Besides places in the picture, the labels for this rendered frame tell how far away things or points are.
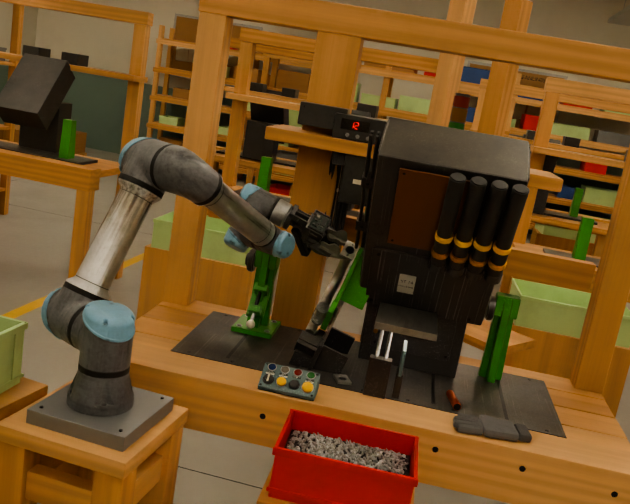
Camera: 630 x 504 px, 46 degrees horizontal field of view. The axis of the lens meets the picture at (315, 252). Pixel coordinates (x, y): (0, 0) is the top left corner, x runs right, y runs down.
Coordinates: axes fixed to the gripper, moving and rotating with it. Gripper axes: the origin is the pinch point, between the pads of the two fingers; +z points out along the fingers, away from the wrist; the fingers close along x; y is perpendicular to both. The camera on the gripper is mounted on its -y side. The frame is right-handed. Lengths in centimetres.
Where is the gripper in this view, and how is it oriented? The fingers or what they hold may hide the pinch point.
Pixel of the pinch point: (347, 252)
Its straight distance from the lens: 218.6
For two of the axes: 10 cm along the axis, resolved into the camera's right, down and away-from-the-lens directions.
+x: 4.2, -7.5, 5.1
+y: 2.1, -4.6, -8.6
